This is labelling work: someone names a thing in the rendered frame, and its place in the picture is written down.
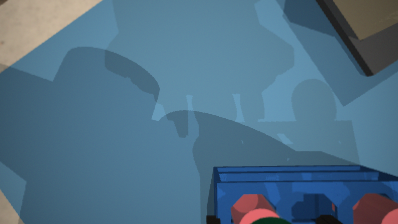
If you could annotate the blue bench mat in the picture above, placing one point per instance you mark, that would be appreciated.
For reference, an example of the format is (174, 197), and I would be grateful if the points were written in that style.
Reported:
(121, 116)

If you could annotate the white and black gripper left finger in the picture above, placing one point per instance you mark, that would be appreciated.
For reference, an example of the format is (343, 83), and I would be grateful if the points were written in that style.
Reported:
(212, 220)

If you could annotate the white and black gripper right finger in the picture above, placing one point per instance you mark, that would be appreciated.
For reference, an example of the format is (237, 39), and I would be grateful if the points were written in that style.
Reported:
(327, 219)

